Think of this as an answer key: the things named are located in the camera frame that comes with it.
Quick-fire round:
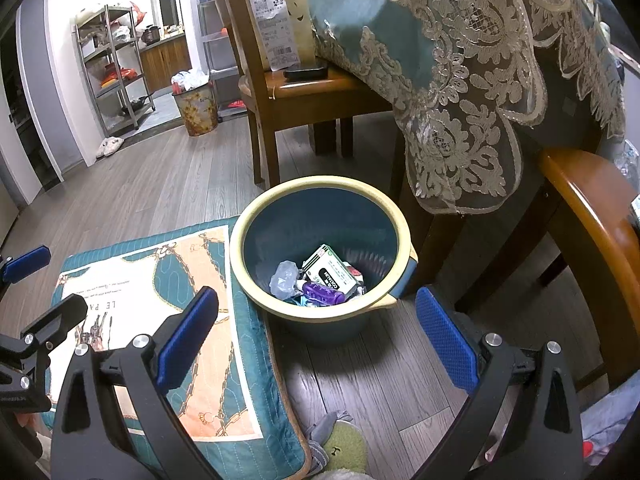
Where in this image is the white crumpled trash bag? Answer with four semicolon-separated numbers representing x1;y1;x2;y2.
171;70;211;94

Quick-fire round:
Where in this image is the floral trash can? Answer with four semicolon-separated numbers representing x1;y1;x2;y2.
172;87;219;137

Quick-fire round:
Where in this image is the green plush slipper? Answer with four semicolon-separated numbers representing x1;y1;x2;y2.
320;420;368;473

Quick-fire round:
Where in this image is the teal printed cushion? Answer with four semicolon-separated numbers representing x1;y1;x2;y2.
45;216;313;478

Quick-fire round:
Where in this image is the white fluffy garment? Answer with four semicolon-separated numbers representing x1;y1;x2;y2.
320;467;371;480

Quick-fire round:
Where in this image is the light blue cloth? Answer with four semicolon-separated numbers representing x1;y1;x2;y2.
580;390;640;461

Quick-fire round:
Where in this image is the black phone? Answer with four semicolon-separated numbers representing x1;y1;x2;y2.
283;62;328;81

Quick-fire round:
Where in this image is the yellow paper bag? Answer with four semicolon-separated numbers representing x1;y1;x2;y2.
237;0;316;73

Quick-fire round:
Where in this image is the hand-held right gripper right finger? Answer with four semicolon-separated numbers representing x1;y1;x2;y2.
410;285;586;480

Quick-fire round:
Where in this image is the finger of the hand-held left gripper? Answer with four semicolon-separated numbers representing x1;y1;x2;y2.
0;245;52;302
20;293;89;361

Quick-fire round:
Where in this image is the wooden kitchen cabinet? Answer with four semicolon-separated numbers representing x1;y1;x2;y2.
140;35;193;91

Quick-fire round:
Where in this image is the clear plastic bag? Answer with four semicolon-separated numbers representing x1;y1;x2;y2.
270;260;304;299

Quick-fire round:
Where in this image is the blue bin with yellow rim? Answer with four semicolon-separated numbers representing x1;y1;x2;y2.
229;175;418;346

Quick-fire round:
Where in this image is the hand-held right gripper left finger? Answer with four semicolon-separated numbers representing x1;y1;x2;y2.
50;286;221;480

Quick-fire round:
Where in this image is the white medicine box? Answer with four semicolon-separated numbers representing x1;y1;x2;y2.
301;244;366;296

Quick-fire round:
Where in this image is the metal shelf rack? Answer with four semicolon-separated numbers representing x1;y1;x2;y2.
75;5;156;133

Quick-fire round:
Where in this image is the teal lace tablecloth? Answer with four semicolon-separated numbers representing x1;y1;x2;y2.
302;0;628;216

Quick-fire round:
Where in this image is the grey plastic shelf cart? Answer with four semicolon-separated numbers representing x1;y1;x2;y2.
197;0;246;121

